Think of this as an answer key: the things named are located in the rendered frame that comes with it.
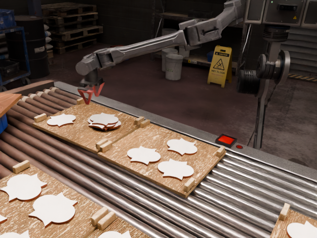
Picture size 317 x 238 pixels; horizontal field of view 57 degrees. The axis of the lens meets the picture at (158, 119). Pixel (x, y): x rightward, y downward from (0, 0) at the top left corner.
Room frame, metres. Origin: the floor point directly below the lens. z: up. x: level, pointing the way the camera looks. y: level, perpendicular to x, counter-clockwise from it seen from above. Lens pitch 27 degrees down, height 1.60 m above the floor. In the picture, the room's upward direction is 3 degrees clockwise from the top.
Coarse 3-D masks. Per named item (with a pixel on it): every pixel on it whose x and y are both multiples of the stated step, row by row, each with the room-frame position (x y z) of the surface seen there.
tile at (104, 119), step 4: (92, 116) 1.24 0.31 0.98; (96, 116) 1.24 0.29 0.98; (100, 116) 1.24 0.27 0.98; (104, 116) 1.25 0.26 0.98; (108, 116) 1.25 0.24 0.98; (112, 116) 1.25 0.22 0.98; (92, 120) 1.20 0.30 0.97; (96, 120) 1.20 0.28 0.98; (100, 120) 1.20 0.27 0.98; (104, 120) 1.20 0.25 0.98; (108, 120) 1.21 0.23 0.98; (112, 120) 1.21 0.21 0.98; (116, 120) 1.21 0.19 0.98; (92, 124) 1.18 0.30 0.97; (96, 124) 1.18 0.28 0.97; (100, 124) 1.18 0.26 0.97; (104, 124) 1.17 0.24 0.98; (108, 124) 1.18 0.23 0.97; (112, 124) 1.19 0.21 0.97
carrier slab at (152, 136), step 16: (144, 128) 1.22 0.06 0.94; (160, 128) 1.23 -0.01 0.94; (112, 144) 1.06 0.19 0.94; (128, 144) 1.07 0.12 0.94; (144, 144) 1.08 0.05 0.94; (160, 144) 1.08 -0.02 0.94; (208, 144) 1.10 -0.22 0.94; (112, 160) 0.95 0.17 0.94; (128, 160) 0.95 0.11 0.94; (160, 160) 0.97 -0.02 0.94; (176, 160) 0.97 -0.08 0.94; (192, 160) 0.98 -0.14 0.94; (208, 160) 0.98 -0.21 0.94; (144, 176) 0.86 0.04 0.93; (160, 176) 0.86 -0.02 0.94; (192, 176) 0.87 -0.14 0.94; (176, 192) 0.79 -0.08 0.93
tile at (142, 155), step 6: (132, 150) 1.01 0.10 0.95; (138, 150) 1.01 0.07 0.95; (144, 150) 1.02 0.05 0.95; (150, 150) 1.02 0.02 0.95; (132, 156) 0.97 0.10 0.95; (138, 156) 0.97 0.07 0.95; (144, 156) 0.97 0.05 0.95; (150, 156) 0.97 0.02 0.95; (156, 156) 0.98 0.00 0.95; (132, 162) 0.94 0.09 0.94; (138, 162) 0.94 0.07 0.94; (144, 162) 0.93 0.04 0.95; (150, 162) 0.94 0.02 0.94; (156, 162) 0.95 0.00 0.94
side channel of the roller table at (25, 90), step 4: (44, 80) 1.76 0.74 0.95; (48, 80) 1.77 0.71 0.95; (32, 84) 1.68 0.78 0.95; (36, 84) 1.69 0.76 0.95; (40, 84) 1.69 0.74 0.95; (44, 84) 1.70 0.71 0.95; (48, 84) 1.73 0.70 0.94; (52, 84) 1.75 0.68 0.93; (16, 88) 1.60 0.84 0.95; (20, 88) 1.60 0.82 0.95; (24, 88) 1.61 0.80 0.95; (28, 88) 1.61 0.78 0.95; (32, 88) 1.63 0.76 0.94; (36, 88) 1.66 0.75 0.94; (40, 88) 1.68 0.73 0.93; (44, 88) 1.70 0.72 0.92; (48, 88) 1.72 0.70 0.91; (4, 92) 1.54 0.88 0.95; (8, 92) 1.54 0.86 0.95; (12, 92) 1.54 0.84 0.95; (16, 92) 1.55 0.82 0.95; (20, 92) 1.57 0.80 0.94; (24, 92) 1.59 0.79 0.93; (28, 92) 1.61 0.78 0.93; (32, 92) 1.63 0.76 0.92
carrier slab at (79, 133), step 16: (64, 112) 1.35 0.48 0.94; (80, 112) 1.36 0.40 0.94; (96, 112) 1.37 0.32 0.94; (112, 112) 1.38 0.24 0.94; (48, 128) 1.17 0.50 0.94; (64, 128) 1.18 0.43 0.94; (80, 128) 1.19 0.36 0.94; (96, 128) 1.19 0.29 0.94; (128, 128) 1.21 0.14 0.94; (80, 144) 1.05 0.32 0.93
